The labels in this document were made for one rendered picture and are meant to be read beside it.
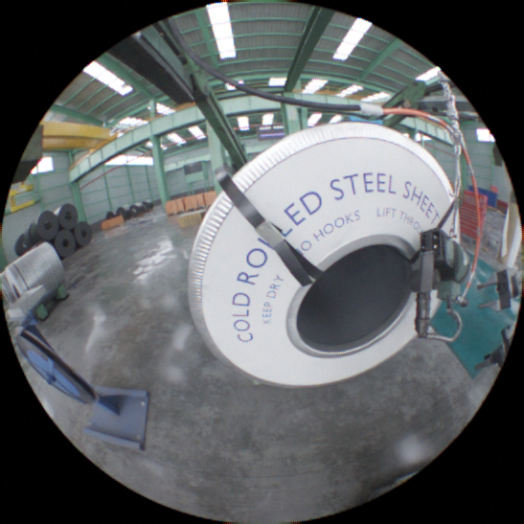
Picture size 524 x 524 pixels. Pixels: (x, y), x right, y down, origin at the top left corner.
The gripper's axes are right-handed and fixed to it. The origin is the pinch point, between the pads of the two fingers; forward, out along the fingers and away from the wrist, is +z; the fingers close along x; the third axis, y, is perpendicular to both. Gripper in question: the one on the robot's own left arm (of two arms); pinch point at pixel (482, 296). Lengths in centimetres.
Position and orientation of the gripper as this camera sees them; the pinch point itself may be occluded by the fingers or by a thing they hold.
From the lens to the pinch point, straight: 88.6
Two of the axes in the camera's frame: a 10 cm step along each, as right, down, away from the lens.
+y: -9.5, -3.0, -1.1
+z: -2.0, 2.9, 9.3
